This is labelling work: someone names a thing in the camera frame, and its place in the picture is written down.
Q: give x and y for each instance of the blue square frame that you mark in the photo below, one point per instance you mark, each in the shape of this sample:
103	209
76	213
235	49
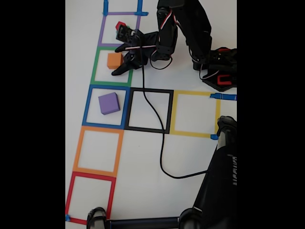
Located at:
104	125

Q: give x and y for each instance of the small red cube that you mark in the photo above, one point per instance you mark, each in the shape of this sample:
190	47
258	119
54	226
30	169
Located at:
120	24

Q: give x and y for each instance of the black tripod stand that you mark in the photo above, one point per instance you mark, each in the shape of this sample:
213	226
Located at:
214	190

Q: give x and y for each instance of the black square frame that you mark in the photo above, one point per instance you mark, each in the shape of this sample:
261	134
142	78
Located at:
147	130

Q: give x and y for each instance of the green square frame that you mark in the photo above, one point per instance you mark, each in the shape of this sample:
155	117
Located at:
110	83

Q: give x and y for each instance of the orange square block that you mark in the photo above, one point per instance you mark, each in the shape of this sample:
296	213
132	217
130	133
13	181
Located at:
114	60

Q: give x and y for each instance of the purple square frame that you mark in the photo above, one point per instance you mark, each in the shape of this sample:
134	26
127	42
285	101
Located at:
102	28

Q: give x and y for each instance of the red square frame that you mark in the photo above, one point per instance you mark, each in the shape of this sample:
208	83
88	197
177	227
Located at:
91	176

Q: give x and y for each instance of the yellow square frame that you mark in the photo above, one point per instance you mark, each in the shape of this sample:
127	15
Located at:
190	134

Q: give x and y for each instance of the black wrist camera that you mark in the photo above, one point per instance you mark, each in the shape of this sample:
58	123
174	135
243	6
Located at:
137	59

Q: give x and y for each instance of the large purple square block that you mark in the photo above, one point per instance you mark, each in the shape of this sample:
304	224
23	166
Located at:
108	103

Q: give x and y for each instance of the blue tape strip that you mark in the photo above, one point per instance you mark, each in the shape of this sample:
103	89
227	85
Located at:
67	217
105	6
226	97
140	6
144	13
214	137

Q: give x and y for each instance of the orange square frame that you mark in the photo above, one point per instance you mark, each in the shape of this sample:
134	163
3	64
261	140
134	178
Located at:
95	172

